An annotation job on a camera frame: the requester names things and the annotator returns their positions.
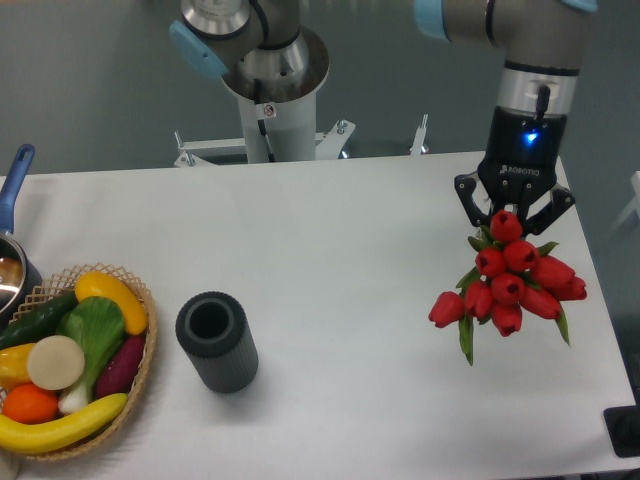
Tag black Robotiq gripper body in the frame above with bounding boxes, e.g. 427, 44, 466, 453
477, 107, 567, 219

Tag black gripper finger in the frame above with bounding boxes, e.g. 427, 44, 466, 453
520, 183, 575, 236
454, 171, 494, 227

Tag red tulip bouquet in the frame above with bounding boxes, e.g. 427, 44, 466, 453
428, 210, 588, 364

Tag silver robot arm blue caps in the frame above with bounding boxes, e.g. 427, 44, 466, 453
169, 1, 597, 235

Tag dark grey ribbed vase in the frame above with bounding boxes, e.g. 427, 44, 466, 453
175, 291, 259, 394

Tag black device at table edge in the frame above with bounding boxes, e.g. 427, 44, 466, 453
603, 405, 639, 458

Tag woven wicker basket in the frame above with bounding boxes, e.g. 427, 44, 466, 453
9, 263, 158, 461

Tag yellow squash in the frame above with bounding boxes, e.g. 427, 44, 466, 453
74, 270, 148, 335

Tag purple sweet potato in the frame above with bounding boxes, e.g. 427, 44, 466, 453
94, 336, 145, 399

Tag green bok choy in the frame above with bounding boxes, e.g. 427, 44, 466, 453
56, 296, 124, 415

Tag green cucumber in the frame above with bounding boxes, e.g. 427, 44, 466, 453
1, 292, 78, 350

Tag beige round disc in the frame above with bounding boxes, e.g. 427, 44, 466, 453
26, 335, 85, 391

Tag yellow bell pepper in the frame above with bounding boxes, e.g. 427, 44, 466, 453
0, 343, 35, 391

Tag orange fruit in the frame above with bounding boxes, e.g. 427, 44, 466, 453
2, 383, 58, 424

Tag yellow banana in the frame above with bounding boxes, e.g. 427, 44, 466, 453
1, 393, 128, 455

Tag white metal base frame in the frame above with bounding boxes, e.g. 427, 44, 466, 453
173, 113, 430, 168

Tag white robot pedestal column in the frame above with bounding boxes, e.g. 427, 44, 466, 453
227, 87, 316, 164

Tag black cable on pedestal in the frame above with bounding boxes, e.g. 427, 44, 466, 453
252, 78, 277, 163

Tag blue handled saucepan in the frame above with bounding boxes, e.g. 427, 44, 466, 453
1, 144, 42, 330

